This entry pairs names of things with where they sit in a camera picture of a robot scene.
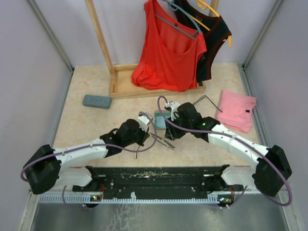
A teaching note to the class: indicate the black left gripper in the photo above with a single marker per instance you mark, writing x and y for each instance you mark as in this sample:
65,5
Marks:
145,135

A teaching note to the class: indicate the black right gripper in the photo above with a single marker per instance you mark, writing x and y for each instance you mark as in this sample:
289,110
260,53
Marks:
173,134

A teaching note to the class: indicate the grey glasses case green lining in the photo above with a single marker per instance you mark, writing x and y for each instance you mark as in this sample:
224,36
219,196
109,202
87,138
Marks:
157,113

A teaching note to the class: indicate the black frame eyeglasses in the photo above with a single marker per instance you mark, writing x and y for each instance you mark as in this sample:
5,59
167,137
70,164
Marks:
162,141

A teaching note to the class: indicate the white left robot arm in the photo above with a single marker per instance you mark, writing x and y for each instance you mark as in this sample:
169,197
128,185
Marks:
50,167

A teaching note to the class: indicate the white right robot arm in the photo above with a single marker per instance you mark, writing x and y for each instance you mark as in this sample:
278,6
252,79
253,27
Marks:
267,167

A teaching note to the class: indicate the blue-grey glasses case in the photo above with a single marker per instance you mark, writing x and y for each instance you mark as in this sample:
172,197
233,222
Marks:
95,101

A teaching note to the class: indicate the folded pink t-shirt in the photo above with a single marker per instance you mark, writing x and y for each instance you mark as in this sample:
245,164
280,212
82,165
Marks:
235,110

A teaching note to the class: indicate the wooden clothes rack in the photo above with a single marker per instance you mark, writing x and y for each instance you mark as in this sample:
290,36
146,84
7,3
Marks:
121,86

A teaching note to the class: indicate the red tank top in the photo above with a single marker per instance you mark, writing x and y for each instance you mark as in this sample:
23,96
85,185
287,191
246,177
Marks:
170,52

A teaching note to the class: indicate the grey clothes hanger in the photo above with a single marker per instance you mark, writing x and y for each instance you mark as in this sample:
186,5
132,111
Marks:
183,22

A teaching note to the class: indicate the black maroon-trimmed tank top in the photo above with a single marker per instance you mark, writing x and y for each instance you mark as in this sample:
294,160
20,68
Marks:
215,32

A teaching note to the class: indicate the yellow clothes hanger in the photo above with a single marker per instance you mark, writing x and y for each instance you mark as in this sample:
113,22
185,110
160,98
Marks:
212,7

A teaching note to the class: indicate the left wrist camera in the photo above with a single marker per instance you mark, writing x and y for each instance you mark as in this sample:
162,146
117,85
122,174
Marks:
144,119

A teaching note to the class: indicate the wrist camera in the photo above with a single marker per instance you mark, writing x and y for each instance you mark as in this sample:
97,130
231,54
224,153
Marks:
172,107
144,119

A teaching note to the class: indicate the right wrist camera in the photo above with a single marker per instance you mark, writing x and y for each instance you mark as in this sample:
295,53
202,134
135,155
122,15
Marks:
172,107

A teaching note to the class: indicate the thin metal frame sunglasses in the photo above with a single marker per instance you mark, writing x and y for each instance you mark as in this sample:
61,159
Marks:
206,97

